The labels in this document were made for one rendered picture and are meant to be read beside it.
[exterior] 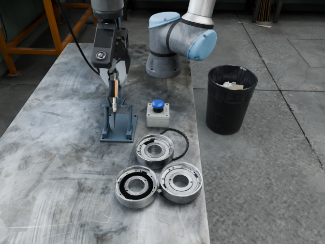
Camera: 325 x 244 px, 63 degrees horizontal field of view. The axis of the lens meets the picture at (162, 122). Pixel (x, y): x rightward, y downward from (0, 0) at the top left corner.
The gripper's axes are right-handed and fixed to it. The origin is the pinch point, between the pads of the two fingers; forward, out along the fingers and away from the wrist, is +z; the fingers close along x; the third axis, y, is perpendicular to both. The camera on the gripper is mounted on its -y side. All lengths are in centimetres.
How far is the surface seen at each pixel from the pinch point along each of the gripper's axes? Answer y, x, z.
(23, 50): 162, 122, 69
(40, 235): -36.2, 11.2, 15.7
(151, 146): -10.5, -10.9, 13.2
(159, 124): 0.4, -12.7, 14.3
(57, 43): 163, 88, 61
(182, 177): -20.5, -19.4, 13.7
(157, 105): 2.3, -12.0, 8.2
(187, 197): -27.5, -20.5, 12.2
